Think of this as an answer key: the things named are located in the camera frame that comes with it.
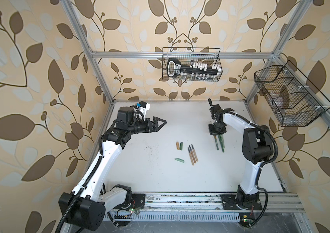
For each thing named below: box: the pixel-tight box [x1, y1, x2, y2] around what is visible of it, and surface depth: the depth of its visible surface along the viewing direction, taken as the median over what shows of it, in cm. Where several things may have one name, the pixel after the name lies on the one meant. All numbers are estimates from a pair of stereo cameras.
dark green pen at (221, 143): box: [217, 134, 225, 153], surface depth 98 cm
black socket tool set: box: [166, 58, 223, 83], surface depth 86 cm
